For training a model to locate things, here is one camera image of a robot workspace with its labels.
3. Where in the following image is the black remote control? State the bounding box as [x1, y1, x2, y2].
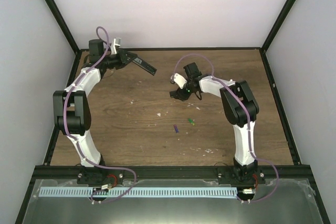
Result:
[132, 57, 157, 76]

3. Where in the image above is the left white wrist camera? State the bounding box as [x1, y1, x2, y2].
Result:
[110, 38, 121, 55]

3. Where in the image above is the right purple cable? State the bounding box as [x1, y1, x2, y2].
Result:
[172, 54, 280, 204]

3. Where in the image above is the purple cable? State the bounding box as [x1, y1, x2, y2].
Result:
[62, 26, 138, 205]
[172, 54, 280, 204]

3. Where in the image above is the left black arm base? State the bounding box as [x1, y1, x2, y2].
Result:
[76, 164, 124, 186]

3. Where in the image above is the purple battery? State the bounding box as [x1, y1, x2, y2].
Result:
[173, 124, 179, 133]

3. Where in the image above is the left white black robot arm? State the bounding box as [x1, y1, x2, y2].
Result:
[52, 38, 135, 184]

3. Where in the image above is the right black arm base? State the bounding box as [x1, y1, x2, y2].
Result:
[215, 166, 265, 185]

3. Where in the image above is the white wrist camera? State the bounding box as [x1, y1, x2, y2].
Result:
[110, 38, 121, 55]
[171, 73, 187, 89]

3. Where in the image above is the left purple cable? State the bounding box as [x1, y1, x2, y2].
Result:
[62, 26, 138, 205]

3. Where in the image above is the light blue slotted cable duct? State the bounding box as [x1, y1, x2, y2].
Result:
[38, 187, 238, 199]

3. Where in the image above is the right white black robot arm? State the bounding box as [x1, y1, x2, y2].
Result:
[170, 62, 259, 184]

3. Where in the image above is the black aluminium frame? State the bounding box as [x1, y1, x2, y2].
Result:
[16, 0, 330, 223]

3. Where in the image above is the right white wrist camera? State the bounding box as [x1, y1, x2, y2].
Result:
[171, 73, 187, 89]

